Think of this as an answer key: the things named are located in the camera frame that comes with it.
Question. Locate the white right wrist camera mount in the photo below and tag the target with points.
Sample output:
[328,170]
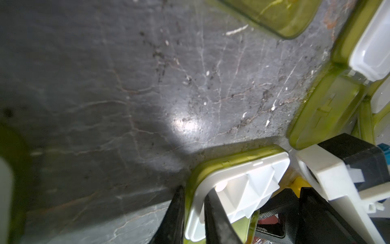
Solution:
[353,176]

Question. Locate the small green pillbox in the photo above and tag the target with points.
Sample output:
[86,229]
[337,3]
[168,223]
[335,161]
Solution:
[15,179]
[360,56]

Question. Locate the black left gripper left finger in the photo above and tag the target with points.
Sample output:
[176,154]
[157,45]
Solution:
[171,228]

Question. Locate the large green six-cell pillbox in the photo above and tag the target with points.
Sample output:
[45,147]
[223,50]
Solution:
[244,182]

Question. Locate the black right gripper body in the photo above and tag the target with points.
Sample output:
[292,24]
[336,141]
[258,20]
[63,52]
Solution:
[304,219]

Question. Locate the yellow small pillbox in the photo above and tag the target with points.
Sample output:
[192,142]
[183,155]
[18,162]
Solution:
[294,181]

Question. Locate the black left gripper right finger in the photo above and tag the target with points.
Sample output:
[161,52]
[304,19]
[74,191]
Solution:
[217,225]

